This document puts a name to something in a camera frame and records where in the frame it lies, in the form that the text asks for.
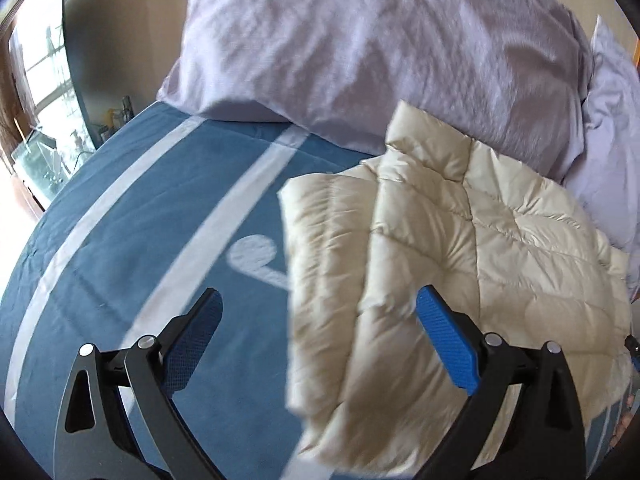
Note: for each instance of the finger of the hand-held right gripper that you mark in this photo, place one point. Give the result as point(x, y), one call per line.
point(634, 349)

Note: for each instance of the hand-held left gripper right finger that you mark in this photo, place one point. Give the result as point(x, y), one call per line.
point(445, 340)

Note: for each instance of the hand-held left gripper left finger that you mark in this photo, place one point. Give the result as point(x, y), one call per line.
point(197, 332)

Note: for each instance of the cream quilted blanket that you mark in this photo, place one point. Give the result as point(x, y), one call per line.
point(480, 260)

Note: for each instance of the blue white-striped bed sheet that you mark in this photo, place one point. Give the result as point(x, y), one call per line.
point(150, 220)

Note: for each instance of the lavender pillow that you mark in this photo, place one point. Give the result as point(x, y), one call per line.
point(612, 135)
point(370, 50)

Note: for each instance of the frameless mirror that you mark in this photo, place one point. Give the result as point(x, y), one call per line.
point(45, 75)

